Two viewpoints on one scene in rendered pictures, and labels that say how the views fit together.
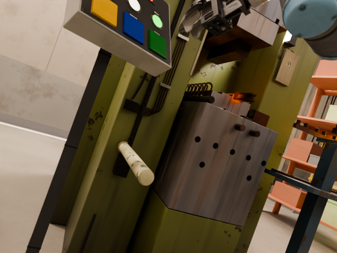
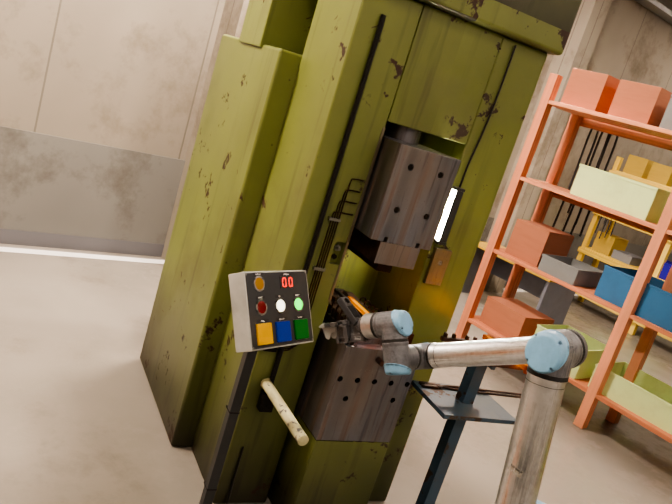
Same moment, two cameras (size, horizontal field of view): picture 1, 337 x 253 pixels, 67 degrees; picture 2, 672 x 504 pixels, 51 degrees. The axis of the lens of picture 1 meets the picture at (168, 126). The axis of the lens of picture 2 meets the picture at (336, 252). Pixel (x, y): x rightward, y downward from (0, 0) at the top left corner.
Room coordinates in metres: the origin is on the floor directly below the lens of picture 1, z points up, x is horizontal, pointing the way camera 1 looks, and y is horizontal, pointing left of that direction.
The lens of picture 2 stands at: (-1.65, 0.52, 1.91)
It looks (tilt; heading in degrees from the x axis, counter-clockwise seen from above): 13 degrees down; 350
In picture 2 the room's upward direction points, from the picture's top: 17 degrees clockwise
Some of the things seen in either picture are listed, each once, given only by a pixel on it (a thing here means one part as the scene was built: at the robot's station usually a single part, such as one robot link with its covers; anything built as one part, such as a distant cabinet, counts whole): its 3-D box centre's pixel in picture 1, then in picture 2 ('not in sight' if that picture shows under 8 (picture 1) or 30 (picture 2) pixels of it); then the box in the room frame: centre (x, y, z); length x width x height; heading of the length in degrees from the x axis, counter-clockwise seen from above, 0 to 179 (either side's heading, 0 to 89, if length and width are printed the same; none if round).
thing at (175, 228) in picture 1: (168, 236); (314, 451); (1.33, -0.20, 0.23); 0.56 x 0.38 x 0.47; 19
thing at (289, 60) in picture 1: (286, 68); (437, 266); (1.33, -0.47, 1.27); 0.09 x 0.02 x 0.17; 109
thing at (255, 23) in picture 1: (232, 36); (374, 239); (1.30, -0.15, 1.32); 0.42 x 0.20 x 0.10; 19
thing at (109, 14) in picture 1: (104, 9); (263, 334); (0.68, 0.27, 1.01); 0.07 x 0.05 x 0.07; 134
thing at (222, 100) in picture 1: (207, 102); (350, 313); (1.30, -0.15, 0.96); 0.42 x 0.20 x 0.09; 19
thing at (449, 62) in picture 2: not in sight; (419, 71); (1.46, -0.14, 2.06); 0.44 x 0.41 x 0.47; 19
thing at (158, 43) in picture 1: (156, 44); (300, 329); (0.82, 0.13, 1.01); 0.07 x 0.05 x 0.07; 134
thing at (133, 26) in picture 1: (133, 29); (282, 331); (0.75, 0.20, 1.01); 0.07 x 0.05 x 0.07; 134
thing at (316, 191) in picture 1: (319, 191); (463, 402); (1.15, -0.74, 0.74); 0.40 x 0.30 x 0.02; 107
